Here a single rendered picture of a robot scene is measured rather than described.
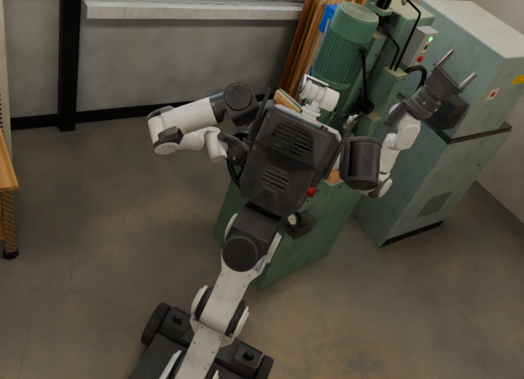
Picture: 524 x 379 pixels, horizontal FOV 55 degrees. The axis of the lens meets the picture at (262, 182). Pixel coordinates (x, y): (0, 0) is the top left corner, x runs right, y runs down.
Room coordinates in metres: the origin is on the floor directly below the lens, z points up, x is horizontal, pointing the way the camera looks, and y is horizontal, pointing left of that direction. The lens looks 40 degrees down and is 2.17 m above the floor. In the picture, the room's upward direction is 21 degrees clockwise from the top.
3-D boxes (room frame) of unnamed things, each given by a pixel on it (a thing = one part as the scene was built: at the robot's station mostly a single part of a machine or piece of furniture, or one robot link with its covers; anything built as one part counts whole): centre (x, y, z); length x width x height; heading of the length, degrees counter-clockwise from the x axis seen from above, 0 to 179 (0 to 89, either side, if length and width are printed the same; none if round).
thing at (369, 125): (2.05, -0.35, 1.02); 0.09 x 0.07 x 0.12; 53
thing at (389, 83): (2.07, -0.37, 1.23); 0.09 x 0.08 x 0.15; 143
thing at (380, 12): (2.11, -0.20, 1.54); 0.08 x 0.08 x 0.17; 53
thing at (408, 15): (2.23, -0.29, 1.16); 0.22 x 0.22 x 0.72; 53
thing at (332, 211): (2.09, -0.19, 0.36); 0.58 x 0.45 x 0.71; 143
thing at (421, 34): (2.16, -0.42, 1.40); 0.10 x 0.06 x 0.16; 143
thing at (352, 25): (1.99, -0.12, 1.35); 0.18 x 0.18 x 0.31
